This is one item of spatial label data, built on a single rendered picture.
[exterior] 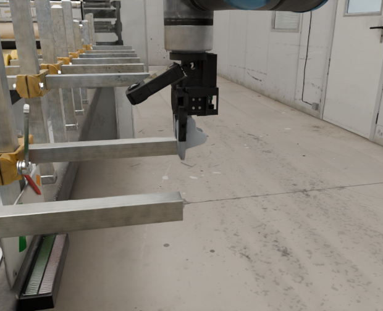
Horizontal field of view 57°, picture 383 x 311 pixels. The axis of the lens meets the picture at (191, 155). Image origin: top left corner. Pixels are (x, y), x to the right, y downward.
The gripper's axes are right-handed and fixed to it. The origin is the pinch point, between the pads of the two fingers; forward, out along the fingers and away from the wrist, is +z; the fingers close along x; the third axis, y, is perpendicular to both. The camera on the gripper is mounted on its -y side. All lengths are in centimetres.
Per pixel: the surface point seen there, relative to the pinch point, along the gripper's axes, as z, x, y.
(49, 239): 12.5, -7.5, -25.5
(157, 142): -3.1, -1.5, -4.3
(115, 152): -1.6, -1.5, -12.6
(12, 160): -3.5, -7.8, -29.2
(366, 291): 83, 39, 87
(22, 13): -27.0, 19.3, -30.4
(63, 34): -22, 69, -30
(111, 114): 52, 263, -23
